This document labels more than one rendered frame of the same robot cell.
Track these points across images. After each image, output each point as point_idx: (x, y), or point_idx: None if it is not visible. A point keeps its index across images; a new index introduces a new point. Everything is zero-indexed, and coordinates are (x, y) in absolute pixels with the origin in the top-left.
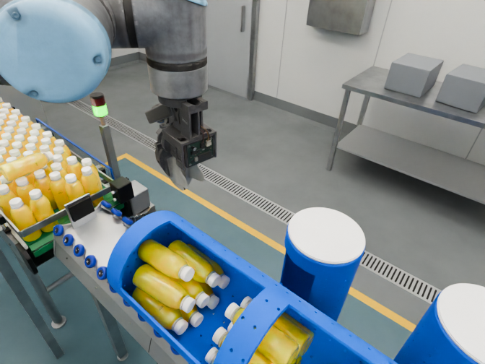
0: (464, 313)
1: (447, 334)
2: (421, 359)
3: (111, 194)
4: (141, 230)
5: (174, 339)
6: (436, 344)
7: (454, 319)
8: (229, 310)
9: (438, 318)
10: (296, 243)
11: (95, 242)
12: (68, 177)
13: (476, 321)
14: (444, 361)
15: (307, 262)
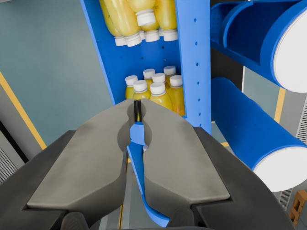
0: (283, 161)
1: (261, 159)
2: (244, 133)
3: None
4: None
5: (103, 68)
6: (253, 148)
7: (275, 159)
8: (154, 91)
9: (271, 152)
10: (285, 39)
11: None
12: None
13: (282, 166)
14: (246, 152)
15: (267, 59)
